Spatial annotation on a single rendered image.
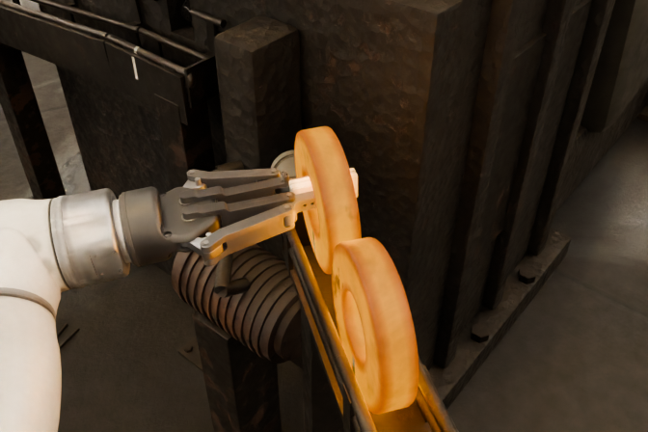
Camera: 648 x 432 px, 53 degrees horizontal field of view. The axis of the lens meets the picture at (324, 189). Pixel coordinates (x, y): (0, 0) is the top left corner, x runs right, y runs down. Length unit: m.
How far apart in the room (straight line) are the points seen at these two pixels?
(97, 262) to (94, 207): 0.05
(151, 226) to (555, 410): 1.05
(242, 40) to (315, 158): 0.31
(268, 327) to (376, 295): 0.37
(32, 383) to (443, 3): 0.59
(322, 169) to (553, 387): 1.00
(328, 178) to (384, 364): 0.18
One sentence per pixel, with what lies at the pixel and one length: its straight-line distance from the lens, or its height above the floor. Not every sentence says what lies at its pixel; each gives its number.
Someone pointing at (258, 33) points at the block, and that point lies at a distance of 0.91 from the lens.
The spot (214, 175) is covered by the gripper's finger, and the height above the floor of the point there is 0.77.
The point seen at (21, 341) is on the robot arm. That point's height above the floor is 0.77.
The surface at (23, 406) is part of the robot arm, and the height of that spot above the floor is 0.75.
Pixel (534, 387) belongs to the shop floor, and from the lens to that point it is 1.51.
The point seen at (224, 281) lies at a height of 0.56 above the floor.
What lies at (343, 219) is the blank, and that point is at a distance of 0.62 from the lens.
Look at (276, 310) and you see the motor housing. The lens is 0.88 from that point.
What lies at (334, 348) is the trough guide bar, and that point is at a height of 0.70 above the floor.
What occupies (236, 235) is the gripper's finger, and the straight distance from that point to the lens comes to 0.63.
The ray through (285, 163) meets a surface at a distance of 0.84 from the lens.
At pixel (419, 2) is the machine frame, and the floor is 0.87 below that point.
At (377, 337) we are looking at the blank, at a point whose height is 0.77.
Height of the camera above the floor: 1.18
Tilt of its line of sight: 38 degrees down
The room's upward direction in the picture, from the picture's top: straight up
